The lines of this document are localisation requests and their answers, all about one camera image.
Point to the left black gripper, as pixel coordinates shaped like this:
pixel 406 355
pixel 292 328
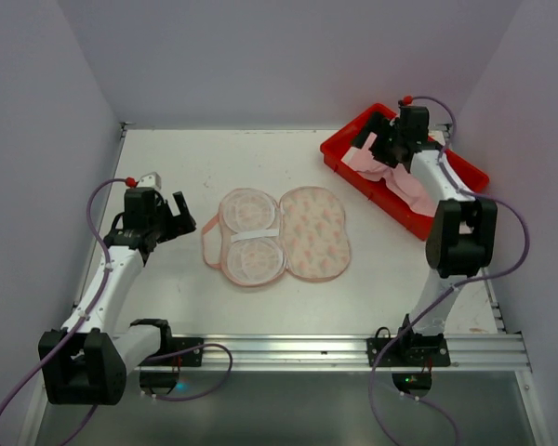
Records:
pixel 170 223

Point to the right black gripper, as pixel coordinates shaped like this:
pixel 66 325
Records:
pixel 381 140

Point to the pink bra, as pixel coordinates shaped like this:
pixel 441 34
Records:
pixel 397 180

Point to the floral fabric laundry bag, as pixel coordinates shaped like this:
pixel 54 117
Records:
pixel 254 239

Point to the white bra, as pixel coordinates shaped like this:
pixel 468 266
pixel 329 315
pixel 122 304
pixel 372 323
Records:
pixel 348 155

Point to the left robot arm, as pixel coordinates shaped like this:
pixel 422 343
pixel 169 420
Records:
pixel 86 361

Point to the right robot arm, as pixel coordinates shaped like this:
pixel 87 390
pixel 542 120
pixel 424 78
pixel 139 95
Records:
pixel 460 242

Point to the red plastic tray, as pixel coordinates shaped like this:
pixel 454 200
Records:
pixel 386 195

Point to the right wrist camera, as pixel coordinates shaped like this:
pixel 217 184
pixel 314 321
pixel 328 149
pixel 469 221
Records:
pixel 395 124

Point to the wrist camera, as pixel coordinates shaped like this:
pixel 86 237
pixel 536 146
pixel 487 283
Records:
pixel 395 124
pixel 151 180

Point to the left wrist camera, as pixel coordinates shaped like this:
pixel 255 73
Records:
pixel 151 180

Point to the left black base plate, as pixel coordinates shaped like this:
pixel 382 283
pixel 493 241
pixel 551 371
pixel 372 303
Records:
pixel 191 359

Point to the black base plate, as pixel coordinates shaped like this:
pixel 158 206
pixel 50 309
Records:
pixel 191 359
pixel 411 350

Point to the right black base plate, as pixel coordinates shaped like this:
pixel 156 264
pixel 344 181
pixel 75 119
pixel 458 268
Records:
pixel 411 350

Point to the aluminium front rail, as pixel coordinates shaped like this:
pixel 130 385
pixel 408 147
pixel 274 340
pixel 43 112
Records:
pixel 345 353

